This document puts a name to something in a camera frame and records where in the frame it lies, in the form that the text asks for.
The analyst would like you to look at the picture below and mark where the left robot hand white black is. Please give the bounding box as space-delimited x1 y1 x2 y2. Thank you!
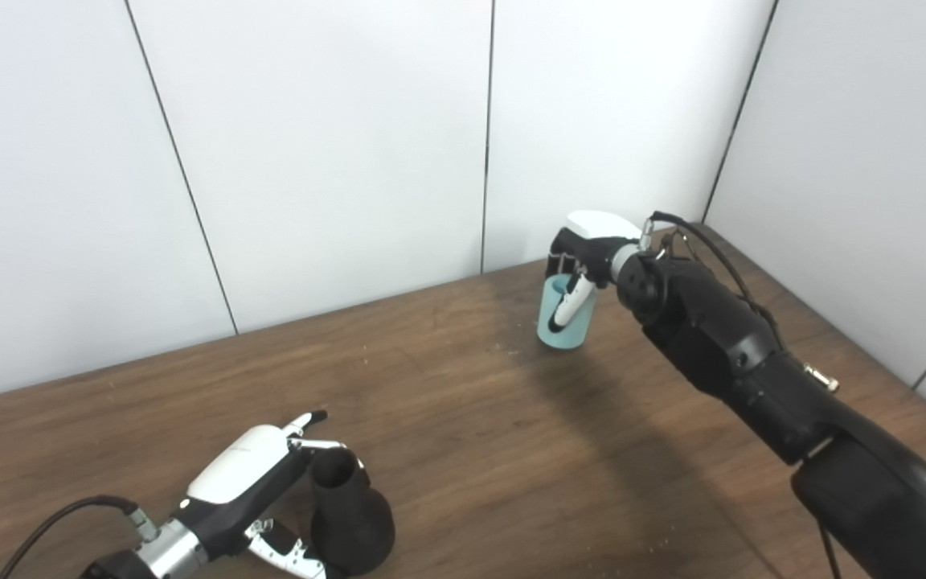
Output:
174 410 363 579

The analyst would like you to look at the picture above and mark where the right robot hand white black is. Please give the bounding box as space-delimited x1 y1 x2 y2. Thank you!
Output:
545 211 645 329

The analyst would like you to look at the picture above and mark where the light-blue hose piece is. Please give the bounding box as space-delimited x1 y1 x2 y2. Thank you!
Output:
536 273 597 352

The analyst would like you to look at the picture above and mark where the black funnel-shaped nozzle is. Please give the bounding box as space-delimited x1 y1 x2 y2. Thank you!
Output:
309 448 396 577

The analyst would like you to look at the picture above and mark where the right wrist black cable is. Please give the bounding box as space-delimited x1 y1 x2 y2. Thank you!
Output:
640 211 842 579

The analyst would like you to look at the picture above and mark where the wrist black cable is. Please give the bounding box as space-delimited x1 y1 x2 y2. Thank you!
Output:
0 495 158 579
640 211 842 579

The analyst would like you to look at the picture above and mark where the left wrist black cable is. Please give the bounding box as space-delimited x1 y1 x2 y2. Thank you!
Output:
0 495 158 579

